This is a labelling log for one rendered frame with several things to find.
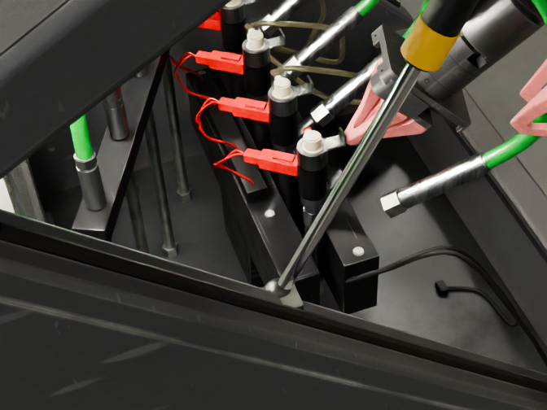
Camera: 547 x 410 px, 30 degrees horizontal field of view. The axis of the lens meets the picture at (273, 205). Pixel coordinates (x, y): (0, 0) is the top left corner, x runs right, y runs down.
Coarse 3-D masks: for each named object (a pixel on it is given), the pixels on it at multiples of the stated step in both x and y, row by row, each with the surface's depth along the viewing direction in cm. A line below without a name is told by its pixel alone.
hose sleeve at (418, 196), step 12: (480, 156) 82; (444, 168) 84; (456, 168) 83; (468, 168) 82; (480, 168) 82; (420, 180) 85; (432, 180) 84; (444, 180) 83; (456, 180) 83; (468, 180) 83; (408, 192) 85; (420, 192) 84; (432, 192) 84; (408, 204) 85
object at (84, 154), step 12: (540, 0) 70; (540, 12) 71; (84, 120) 81; (540, 120) 78; (72, 132) 81; (84, 132) 82; (84, 144) 82; (504, 144) 81; (516, 144) 80; (528, 144) 80; (84, 156) 83; (492, 156) 81; (504, 156) 81; (84, 168) 84
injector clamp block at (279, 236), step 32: (192, 96) 118; (224, 96) 116; (224, 192) 115; (256, 224) 102; (288, 224) 102; (352, 224) 102; (256, 256) 106; (288, 256) 99; (352, 256) 99; (352, 288) 101
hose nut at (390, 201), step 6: (390, 192) 86; (396, 192) 85; (384, 198) 86; (390, 198) 85; (396, 198) 85; (384, 204) 86; (390, 204) 85; (396, 204) 85; (384, 210) 86; (390, 210) 86; (396, 210) 85; (402, 210) 85; (390, 216) 86
